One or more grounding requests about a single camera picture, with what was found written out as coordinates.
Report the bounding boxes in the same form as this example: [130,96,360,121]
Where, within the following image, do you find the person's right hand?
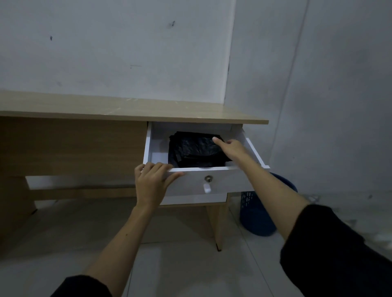
[212,136,251,163]

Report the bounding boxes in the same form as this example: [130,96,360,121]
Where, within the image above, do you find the person's left hand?
[134,162,185,212]

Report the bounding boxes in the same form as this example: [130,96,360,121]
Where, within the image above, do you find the white drawer with lock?
[143,121,271,197]

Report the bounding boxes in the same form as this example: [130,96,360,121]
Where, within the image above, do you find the person's right forearm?
[241,155,310,242]

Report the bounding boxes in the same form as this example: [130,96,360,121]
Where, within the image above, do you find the person's left forearm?
[84,203,154,297]

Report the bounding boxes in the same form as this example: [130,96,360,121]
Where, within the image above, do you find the folded black plastic bags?
[168,131,232,168]

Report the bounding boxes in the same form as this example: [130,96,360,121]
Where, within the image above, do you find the white plain drawer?
[159,193,229,206]

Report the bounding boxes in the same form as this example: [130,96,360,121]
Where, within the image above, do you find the light wooden desk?
[0,90,269,253]

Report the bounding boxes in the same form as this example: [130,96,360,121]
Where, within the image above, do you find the blue plastic waste basket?
[239,172,298,237]

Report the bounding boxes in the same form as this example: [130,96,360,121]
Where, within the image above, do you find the black left sleeve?
[50,274,113,297]

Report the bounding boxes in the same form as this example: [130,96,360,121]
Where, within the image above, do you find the black sleeve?
[50,274,113,297]
[280,204,392,297]

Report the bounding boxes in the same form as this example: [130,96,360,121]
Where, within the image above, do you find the black right sleeve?
[280,204,392,297]

